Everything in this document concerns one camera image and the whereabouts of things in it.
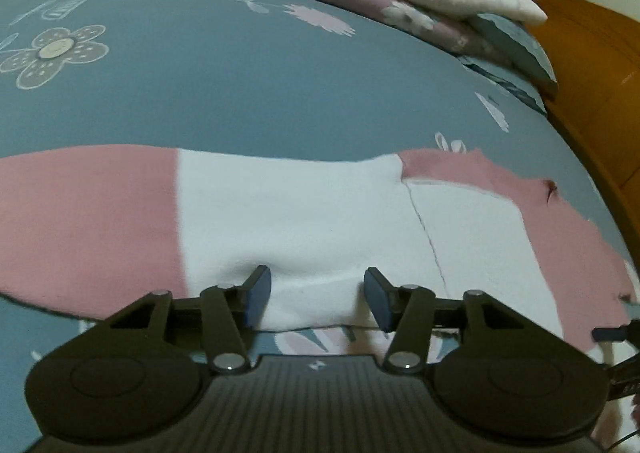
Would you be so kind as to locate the pink and white sweater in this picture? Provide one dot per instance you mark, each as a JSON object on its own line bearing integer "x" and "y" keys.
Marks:
{"x": 300, "y": 213}

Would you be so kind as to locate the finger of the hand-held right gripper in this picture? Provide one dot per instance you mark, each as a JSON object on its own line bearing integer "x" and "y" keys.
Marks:
{"x": 625, "y": 380}
{"x": 615, "y": 334}

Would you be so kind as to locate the blue floral bed sheet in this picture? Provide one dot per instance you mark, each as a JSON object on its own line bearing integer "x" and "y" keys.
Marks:
{"x": 250, "y": 93}

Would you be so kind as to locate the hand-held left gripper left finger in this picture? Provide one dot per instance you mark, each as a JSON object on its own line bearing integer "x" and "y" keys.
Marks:
{"x": 257, "y": 300}

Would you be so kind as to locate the wooden bed headboard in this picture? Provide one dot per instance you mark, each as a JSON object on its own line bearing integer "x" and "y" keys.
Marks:
{"x": 590, "y": 58}

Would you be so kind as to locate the blue pillow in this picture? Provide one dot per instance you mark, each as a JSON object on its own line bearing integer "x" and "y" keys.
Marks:
{"x": 510, "y": 88}
{"x": 520, "y": 48}

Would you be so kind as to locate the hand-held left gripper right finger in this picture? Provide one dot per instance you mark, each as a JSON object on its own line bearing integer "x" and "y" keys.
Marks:
{"x": 377, "y": 300}

